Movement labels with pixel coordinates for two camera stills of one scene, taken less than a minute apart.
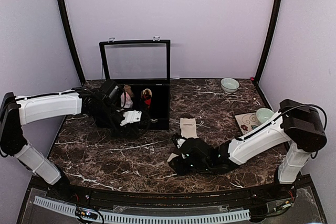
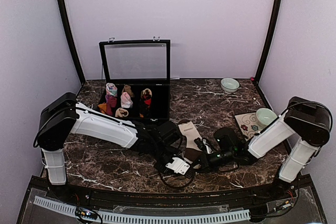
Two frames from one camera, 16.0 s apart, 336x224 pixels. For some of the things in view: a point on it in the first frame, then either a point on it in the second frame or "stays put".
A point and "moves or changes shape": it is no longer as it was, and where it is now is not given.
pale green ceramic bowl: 229,85 stays put
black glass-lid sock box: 145,64 stays put
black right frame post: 279,0 stays put
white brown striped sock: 188,129 moves or changes shape
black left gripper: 127,130 to 175,149
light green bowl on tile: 263,114 stays put
